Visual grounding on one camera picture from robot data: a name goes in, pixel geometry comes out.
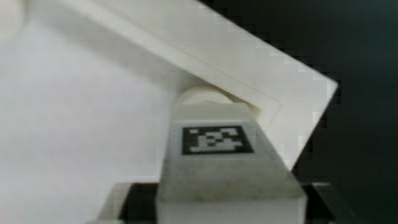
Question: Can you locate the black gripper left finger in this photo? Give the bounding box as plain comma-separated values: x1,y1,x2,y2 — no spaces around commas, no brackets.
86,183,158,224

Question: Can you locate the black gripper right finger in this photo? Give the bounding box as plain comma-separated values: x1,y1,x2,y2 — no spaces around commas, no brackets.
301,182,362,224

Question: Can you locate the white table leg with tag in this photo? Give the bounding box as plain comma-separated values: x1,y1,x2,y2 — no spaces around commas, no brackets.
156,87,307,224

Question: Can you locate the white square tabletop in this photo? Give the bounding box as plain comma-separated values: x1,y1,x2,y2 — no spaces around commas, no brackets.
0,0,337,224

